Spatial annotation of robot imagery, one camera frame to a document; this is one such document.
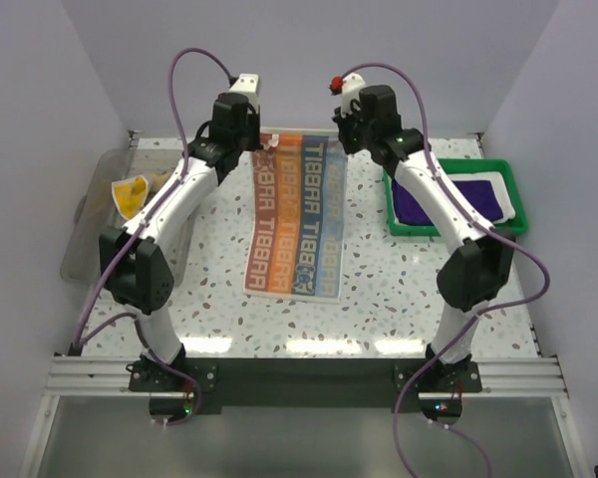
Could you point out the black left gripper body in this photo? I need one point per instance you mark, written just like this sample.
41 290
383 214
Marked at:
248 138

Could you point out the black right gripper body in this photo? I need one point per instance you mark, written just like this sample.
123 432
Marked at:
356 134

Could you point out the colourful patterned towel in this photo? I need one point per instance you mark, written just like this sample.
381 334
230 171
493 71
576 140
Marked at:
299 186

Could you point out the white towel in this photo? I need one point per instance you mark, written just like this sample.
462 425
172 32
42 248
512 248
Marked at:
485 191

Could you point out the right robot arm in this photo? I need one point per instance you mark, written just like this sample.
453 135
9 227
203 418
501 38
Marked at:
478 265

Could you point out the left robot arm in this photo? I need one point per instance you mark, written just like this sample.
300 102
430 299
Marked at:
133 257

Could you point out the yellow grey patterned towel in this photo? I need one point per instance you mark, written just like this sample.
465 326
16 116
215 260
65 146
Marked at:
130 195

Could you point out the clear grey plastic bin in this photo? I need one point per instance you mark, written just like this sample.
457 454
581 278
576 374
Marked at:
96 210

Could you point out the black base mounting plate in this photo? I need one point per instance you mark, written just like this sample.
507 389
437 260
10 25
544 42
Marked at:
208 385

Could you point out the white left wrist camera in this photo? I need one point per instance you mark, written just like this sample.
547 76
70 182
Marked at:
249 86

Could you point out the aluminium frame rail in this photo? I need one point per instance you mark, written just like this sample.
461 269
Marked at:
517 377

